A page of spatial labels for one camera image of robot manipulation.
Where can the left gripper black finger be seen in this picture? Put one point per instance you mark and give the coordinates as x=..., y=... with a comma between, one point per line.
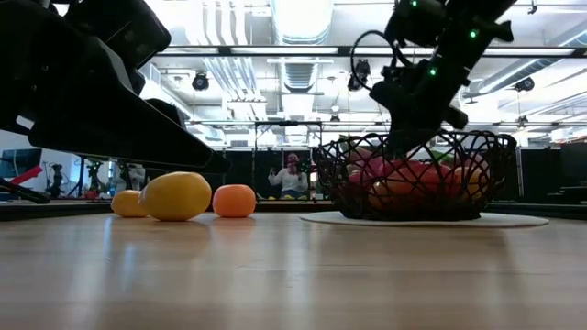
x=110, y=124
x=215, y=166

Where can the green pepper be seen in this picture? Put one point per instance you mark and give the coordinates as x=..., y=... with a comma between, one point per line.
x=441, y=157

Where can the orange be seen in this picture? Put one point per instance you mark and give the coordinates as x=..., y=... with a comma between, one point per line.
x=234, y=201

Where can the pink dragon fruit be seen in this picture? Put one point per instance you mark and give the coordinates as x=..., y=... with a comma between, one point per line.
x=367, y=162

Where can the long red pepper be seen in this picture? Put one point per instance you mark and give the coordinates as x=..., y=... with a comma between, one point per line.
x=426, y=179

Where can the large yellow lemon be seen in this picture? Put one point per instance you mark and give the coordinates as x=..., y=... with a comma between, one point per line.
x=176, y=197

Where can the orange-yellow mango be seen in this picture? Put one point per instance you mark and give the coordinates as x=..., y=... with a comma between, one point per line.
x=390, y=194

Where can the pink peach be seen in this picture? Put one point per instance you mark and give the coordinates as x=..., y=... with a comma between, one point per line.
x=472, y=181

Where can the small yellow lemon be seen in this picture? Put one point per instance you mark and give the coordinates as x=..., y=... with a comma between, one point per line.
x=126, y=204

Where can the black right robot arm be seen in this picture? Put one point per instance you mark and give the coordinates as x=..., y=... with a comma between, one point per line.
x=477, y=23

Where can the black background robot arm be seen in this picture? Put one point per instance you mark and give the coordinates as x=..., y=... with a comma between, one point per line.
x=56, y=181
x=95, y=176

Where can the person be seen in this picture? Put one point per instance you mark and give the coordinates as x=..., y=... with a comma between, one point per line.
x=290, y=179

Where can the red object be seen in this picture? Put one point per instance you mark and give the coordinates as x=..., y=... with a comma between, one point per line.
x=27, y=175

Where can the dark monitor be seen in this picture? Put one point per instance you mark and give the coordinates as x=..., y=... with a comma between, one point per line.
x=18, y=160

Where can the white plate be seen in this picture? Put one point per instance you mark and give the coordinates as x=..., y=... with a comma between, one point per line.
x=504, y=221

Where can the black partition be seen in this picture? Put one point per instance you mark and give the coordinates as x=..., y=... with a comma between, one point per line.
x=541, y=174

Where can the black hanging ceiling camera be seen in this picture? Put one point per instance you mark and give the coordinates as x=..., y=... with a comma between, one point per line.
x=524, y=84
x=360, y=73
x=200, y=81

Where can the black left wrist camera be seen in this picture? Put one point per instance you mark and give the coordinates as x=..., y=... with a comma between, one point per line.
x=133, y=32

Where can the black overhead frame bar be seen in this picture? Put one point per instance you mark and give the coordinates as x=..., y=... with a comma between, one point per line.
x=284, y=50

